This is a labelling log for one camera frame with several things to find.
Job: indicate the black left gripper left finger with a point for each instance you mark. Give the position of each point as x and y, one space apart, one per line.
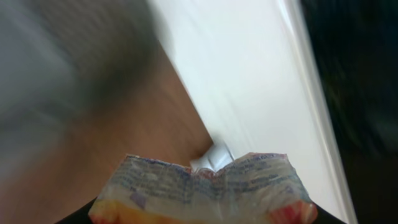
80 216

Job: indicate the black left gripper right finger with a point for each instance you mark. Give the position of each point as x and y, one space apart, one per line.
324 217

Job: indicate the orange white snack packet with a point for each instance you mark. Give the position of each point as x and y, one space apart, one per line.
256 188

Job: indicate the white barcode scanner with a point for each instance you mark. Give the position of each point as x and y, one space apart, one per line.
217 157

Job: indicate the grey plastic basket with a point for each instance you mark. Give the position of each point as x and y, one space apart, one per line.
62 58

